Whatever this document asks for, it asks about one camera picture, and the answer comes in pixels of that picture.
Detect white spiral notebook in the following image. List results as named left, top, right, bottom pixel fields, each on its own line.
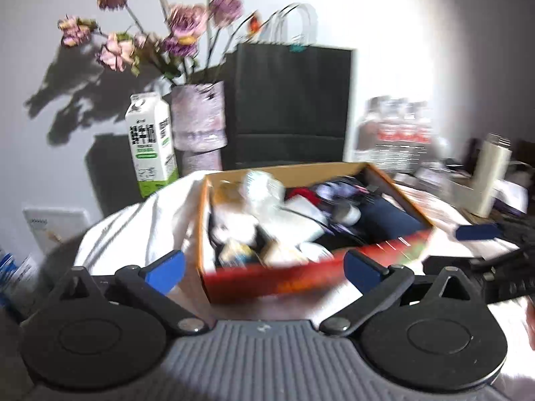
left=22, top=206, right=91, bottom=265

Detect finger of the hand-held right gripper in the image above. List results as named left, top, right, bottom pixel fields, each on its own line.
left=421, top=246, right=535, bottom=305
left=455, top=223, right=535, bottom=253

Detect dried pink flowers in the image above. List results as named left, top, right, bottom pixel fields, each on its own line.
left=57, top=0, right=262, bottom=87

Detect purple glazed vase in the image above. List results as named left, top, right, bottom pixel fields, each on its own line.
left=170, top=81, right=229, bottom=175

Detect pack of water bottles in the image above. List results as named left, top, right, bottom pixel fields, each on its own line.
left=354, top=96, right=451, bottom=175

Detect brown paper packet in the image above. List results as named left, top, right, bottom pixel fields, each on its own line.
left=263, top=243, right=311, bottom=266

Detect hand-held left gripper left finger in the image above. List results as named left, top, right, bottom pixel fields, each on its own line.
left=55, top=249, right=210, bottom=336

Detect yellow blue snack packet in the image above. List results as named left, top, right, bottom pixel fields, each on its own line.
left=217, top=240, right=262, bottom=269

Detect navy blue pouch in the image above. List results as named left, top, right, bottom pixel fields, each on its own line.
left=358, top=202, right=432, bottom=246

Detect purple knitted cloth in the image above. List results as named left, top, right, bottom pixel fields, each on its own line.
left=315, top=179, right=372, bottom=205

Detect white fluffy blanket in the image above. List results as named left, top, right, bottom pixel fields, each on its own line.
left=73, top=170, right=535, bottom=401

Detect white green milk carton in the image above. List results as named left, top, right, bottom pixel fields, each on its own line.
left=125, top=91, right=180, bottom=199

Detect black paper bag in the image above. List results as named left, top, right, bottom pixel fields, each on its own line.
left=221, top=3, right=357, bottom=172

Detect white thermos bottle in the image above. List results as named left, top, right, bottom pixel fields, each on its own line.
left=470, top=132, right=513, bottom=218

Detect white rectangular box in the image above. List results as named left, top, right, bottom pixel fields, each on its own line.
left=267, top=196, right=332, bottom=252

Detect yellow white plush toy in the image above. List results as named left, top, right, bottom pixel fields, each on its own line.
left=207, top=212, right=269, bottom=260

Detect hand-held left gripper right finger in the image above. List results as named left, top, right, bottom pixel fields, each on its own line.
left=319, top=249, right=474, bottom=337

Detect blue white packets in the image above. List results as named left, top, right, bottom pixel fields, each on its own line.
left=0, top=246, right=43, bottom=323

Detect red cardboard box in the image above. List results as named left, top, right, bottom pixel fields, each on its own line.
left=196, top=161, right=438, bottom=305

